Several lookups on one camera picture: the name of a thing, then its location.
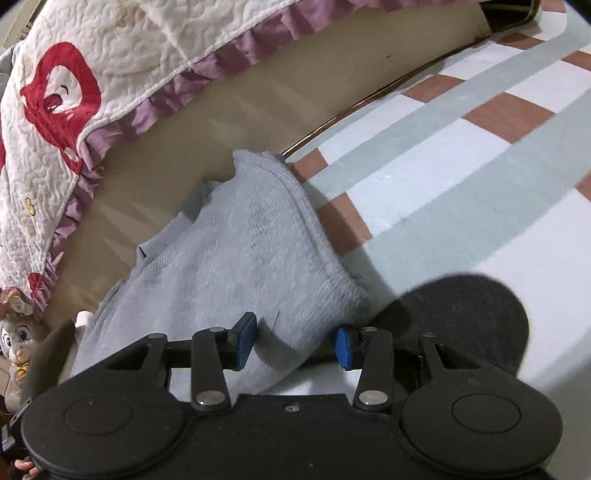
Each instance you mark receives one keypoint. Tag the white quilt with red print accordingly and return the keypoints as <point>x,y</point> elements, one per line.
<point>115,55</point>

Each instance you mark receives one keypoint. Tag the beige bed base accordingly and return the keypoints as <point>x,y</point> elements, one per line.
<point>207,120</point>

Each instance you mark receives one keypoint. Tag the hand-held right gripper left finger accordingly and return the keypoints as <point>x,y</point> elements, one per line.
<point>245,341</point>

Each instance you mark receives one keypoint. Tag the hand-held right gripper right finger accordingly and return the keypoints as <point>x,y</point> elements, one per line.
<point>344,348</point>

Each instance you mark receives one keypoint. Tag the grey knit sweater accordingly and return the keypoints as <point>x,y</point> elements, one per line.
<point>240,240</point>

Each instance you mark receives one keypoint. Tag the brown folded garment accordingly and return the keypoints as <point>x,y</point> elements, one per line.
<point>51,360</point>

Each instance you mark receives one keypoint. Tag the person's left hand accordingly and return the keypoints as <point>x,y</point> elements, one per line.
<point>27,466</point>

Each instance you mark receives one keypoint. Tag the cream folded garment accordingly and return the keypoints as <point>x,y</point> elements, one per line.
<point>84,323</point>

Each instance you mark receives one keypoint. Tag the grey plush rabbit toy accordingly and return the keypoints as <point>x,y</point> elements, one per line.
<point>16,341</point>

